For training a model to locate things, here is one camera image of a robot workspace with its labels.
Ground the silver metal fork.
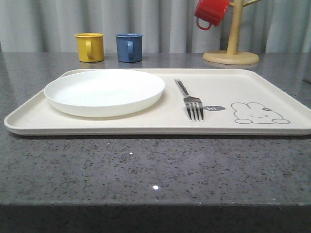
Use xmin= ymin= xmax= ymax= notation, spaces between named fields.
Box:
xmin=174 ymin=79 xmax=204 ymax=121

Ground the white round plate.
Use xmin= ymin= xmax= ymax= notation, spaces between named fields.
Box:
xmin=44 ymin=69 xmax=165 ymax=117

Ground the blue enamel mug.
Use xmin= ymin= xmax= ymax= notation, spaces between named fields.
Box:
xmin=115 ymin=33 xmax=143 ymax=63

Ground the yellow enamel mug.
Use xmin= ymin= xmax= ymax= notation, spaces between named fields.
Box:
xmin=74 ymin=33 xmax=104 ymax=63

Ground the wooden mug tree stand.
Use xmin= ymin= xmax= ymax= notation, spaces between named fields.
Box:
xmin=203 ymin=0 xmax=259 ymax=65

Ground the beige rabbit serving tray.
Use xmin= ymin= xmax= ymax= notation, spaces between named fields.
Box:
xmin=4 ymin=68 xmax=311 ymax=135

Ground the red enamel mug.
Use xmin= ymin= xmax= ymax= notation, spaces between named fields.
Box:
xmin=194 ymin=0 xmax=230 ymax=31

